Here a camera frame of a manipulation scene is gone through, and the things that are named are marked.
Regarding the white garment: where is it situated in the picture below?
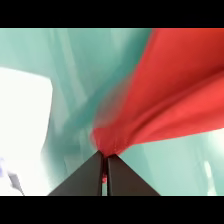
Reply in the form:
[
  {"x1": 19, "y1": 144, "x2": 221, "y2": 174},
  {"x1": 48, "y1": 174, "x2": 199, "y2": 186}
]
[{"x1": 0, "y1": 66, "x2": 54, "y2": 197}]

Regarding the red T-shirt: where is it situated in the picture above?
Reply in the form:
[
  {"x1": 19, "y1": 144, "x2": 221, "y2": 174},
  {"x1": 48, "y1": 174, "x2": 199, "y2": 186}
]
[{"x1": 90, "y1": 28, "x2": 224, "y2": 184}]

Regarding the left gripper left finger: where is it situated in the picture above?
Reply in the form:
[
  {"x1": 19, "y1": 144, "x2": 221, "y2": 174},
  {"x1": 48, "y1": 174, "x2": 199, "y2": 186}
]
[{"x1": 48, "y1": 150, "x2": 104, "y2": 197}]

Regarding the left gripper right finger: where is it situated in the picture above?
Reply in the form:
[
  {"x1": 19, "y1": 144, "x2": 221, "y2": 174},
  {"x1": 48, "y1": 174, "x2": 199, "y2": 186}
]
[{"x1": 106, "y1": 153, "x2": 161, "y2": 197}]

